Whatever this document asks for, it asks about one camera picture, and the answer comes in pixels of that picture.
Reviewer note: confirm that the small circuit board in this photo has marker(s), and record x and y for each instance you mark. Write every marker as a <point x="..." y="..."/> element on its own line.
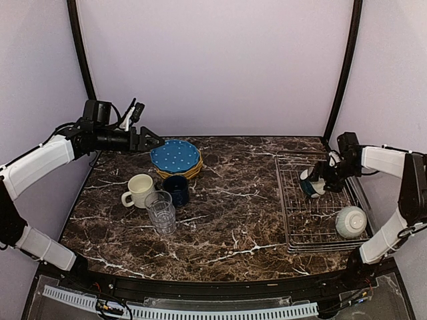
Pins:
<point x="105" y="309"/>

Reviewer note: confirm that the white slotted cable duct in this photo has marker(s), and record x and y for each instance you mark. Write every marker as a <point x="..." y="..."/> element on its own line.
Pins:
<point x="156" y="308"/>

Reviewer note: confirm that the clear acrylic tray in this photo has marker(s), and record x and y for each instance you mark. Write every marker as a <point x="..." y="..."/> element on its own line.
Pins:
<point x="357" y="197"/>

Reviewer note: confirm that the cream white mug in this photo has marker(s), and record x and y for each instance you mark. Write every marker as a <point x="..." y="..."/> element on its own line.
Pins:
<point x="139" y="187"/>

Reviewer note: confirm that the teal and white mug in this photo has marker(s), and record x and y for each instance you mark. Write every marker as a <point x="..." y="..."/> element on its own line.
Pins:
<point x="311" y="186"/>

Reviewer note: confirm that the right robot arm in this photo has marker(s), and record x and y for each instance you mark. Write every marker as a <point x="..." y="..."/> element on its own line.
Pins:
<point x="398" y="200"/>

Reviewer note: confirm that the clear glass cup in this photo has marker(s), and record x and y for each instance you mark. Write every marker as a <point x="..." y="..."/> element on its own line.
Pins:
<point x="158" y="201"/>
<point x="164" y="221"/>

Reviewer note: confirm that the yellow polka dot plate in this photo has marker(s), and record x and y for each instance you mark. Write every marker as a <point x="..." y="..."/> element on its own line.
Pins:
<point x="199" y="165"/>
<point x="188" y="174"/>

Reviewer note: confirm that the black frame post left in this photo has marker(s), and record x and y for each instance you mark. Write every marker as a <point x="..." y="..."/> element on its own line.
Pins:
<point x="80" y="48"/>

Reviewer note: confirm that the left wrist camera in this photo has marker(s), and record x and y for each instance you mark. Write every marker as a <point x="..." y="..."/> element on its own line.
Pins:
<point x="105" y="115"/>

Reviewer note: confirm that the metal wire dish rack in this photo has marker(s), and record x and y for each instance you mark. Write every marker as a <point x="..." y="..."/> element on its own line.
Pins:
<point x="309" y="223"/>

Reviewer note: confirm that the dark blue mug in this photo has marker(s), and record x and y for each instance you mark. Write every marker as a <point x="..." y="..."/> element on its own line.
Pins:
<point x="178" y="187"/>

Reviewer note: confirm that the black frame post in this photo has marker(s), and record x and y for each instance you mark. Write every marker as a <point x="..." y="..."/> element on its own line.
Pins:
<point x="80" y="48"/>
<point x="345" y="71"/>

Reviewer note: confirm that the black front rail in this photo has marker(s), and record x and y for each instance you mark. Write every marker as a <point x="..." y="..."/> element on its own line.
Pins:
<point x="322" y="286"/>

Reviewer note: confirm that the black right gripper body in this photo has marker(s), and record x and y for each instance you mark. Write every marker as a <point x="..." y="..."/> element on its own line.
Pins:
<point x="335" y="176"/>

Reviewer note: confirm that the black frame post right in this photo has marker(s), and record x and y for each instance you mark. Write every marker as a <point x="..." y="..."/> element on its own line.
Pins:
<point x="345" y="71"/>

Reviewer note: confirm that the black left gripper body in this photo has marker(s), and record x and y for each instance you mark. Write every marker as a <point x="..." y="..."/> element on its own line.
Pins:
<point x="105" y="142"/>

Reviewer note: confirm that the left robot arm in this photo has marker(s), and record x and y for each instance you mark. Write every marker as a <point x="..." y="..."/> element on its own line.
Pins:
<point x="68" y="143"/>

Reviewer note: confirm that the pale green ribbed bowl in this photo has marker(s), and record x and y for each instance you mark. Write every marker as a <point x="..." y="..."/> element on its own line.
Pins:
<point x="351" y="222"/>

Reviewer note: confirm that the blue polka dot plate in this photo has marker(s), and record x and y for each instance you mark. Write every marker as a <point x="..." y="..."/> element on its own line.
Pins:
<point x="175" y="156"/>

